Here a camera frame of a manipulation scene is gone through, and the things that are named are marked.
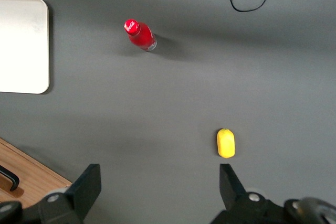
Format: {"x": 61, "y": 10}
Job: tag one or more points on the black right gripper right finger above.
{"x": 231, "y": 187}

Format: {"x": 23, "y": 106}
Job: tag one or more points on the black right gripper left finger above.
{"x": 88, "y": 184}

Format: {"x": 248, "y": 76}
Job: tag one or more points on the beige rectangular tray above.
{"x": 23, "y": 45}

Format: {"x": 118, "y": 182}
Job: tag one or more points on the yellow lemon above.
{"x": 225, "y": 144}

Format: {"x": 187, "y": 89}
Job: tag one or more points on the wooden two-drawer cabinet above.
{"x": 39, "y": 174}

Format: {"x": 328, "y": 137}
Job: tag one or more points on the wooden drawer front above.
{"x": 34, "y": 176}

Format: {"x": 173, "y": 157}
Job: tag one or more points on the red cola bottle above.
{"x": 140, "y": 36}

